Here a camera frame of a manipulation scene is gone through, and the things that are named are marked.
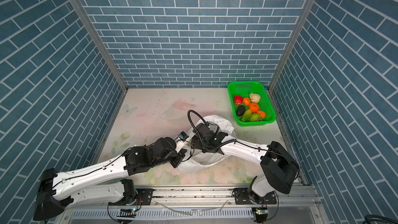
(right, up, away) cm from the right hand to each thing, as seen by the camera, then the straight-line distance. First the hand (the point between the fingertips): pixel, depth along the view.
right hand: (193, 141), depth 84 cm
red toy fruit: (+29, +23, +24) cm, 44 cm away
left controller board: (-32, -31, -12) cm, 46 cm away
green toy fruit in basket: (+38, +12, +12) cm, 42 cm away
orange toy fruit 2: (+36, +22, +24) cm, 48 cm away
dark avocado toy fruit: (+30, +16, +18) cm, 38 cm away
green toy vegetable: (+33, +13, +15) cm, 39 cm away
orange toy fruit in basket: (+44, +14, +18) cm, 50 cm away
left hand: (-2, -2, -11) cm, 12 cm away
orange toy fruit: (+40, +18, +20) cm, 48 cm away
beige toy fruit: (+41, +24, +24) cm, 54 cm away
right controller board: (+33, -32, -11) cm, 48 cm away
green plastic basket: (+35, +32, +31) cm, 57 cm away
